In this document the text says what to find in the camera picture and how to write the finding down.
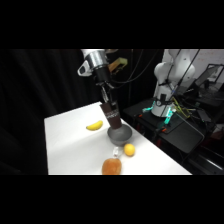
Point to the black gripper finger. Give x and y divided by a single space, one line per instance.
103 94
109 95

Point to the yellowish wrist camera mount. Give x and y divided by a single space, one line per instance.
118 63

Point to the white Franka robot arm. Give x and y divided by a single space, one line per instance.
166 76

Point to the small green light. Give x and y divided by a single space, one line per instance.
165 117

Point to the black curtain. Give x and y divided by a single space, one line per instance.
40 100

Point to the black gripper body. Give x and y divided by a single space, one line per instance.
101 75

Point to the brown paper cup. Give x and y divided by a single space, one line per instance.
112 116

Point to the black robot stand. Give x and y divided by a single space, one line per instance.
180 130

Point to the yellow banana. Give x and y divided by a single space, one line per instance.
95 125

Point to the grey bowl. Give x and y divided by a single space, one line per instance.
120 135

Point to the yellow lemon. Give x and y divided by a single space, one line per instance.
129 149

